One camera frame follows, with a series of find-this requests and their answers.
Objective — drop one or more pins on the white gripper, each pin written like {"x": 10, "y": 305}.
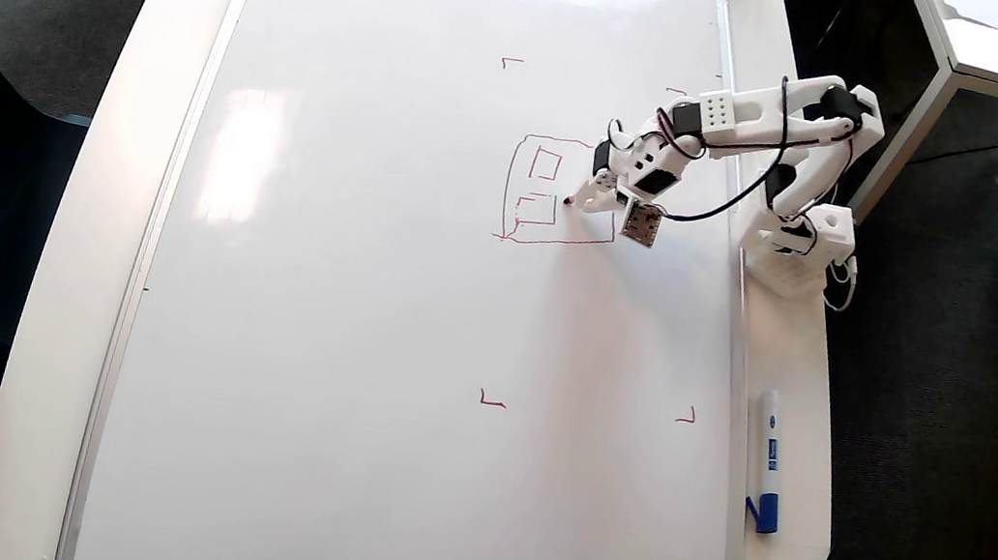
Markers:
{"x": 601, "y": 189}

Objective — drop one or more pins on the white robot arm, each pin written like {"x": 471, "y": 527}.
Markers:
{"x": 742, "y": 111}

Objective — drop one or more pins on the blue whiteboard marker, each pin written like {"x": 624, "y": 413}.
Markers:
{"x": 768, "y": 455}

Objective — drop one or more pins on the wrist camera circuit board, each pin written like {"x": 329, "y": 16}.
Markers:
{"x": 642, "y": 224}

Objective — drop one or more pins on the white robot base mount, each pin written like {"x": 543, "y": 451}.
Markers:
{"x": 787, "y": 277}

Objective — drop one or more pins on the white whiteboard with metal frame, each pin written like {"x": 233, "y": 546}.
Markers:
{"x": 401, "y": 354}

